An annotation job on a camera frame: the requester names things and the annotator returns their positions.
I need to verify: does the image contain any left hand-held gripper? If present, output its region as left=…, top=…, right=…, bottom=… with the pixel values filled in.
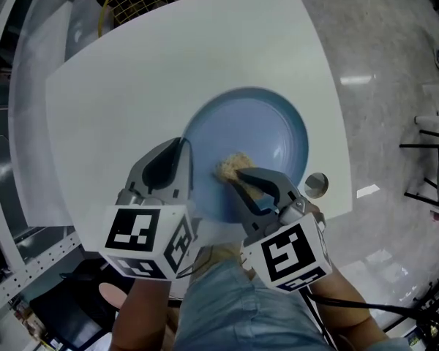
left=98, top=137, right=200, bottom=281

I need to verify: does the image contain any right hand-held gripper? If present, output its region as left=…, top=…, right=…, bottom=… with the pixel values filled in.
left=234, top=165, right=334, bottom=293

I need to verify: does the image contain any tan fibrous scrubber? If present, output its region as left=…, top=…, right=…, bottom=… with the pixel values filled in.
left=214, top=151, right=265, bottom=201

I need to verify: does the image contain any big blue plate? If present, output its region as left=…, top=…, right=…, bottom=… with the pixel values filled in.
left=181, top=86, right=310, bottom=224

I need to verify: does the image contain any person's left forearm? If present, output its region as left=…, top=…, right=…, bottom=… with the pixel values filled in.
left=111, top=278, right=173, bottom=351

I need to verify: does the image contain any person's right forearm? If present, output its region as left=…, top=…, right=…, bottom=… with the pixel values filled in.
left=309, top=268, right=391, bottom=351

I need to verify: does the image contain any person's right hand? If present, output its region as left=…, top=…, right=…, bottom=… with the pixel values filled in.
left=307, top=203, right=328, bottom=230

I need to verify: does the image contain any white table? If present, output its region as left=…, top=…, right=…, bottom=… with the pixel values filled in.
left=45, top=0, right=353, bottom=252

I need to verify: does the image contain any person's blue denim clothing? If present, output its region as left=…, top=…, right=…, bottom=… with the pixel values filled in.
left=173, top=261, right=352, bottom=351

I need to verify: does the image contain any white low platform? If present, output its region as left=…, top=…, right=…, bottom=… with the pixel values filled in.
left=8, top=0, right=107, bottom=227

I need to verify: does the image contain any white metal shelf rack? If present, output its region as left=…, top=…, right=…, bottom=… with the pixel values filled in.
left=0, top=0, right=82, bottom=316

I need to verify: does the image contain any black bag with pink disc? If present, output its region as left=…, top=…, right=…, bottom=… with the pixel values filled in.
left=29, top=257, right=135, bottom=351

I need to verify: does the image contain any black cable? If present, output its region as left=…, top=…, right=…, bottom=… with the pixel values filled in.
left=303, top=289, right=439, bottom=351

